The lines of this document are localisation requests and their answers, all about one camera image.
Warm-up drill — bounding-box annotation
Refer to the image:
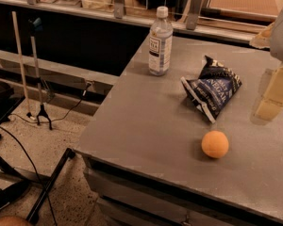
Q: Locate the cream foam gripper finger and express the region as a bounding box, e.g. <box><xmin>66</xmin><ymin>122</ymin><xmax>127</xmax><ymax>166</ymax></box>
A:
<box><xmin>249</xmin><ymin>23</ymin><xmax>274</xmax><ymax>49</ymax></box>
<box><xmin>255</xmin><ymin>63</ymin><xmax>283</xmax><ymax>121</ymax></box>

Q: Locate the blue salt vinegar chip bag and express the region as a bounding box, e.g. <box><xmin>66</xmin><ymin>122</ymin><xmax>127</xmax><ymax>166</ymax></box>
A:
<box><xmin>180</xmin><ymin>56</ymin><xmax>242</xmax><ymax>123</ymax></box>

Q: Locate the orange fruit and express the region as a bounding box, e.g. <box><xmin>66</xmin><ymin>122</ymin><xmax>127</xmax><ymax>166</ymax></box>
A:
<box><xmin>201</xmin><ymin>131</ymin><xmax>229</xmax><ymax>159</ymax></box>

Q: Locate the clear plastic water bottle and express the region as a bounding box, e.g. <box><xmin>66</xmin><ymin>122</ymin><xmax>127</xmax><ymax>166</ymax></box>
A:
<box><xmin>148</xmin><ymin>6</ymin><xmax>174</xmax><ymax>76</ymax></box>

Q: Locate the grey table drawer unit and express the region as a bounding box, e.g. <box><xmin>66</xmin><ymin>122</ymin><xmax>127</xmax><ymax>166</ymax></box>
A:
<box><xmin>83</xmin><ymin>156</ymin><xmax>283</xmax><ymax>226</ymax></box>

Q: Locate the white pole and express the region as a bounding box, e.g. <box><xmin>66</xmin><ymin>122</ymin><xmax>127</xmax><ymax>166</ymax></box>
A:
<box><xmin>11</xmin><ymin>11</ymin><xmax>36</xmax><ymax>121</ymax></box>

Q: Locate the black floor cable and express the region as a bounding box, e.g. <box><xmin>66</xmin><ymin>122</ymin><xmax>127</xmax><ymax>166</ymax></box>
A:
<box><xmin>0</xmin><ymin>82</ymin><xmax>92</xmax><ymax>226</ymax></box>

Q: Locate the black metal frame leg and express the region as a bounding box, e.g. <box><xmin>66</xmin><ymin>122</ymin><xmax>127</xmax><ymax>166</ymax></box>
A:
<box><xmin>26</xmin><ymin>148</ymin><xmax>75</xmax><ymax>224</ymax></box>

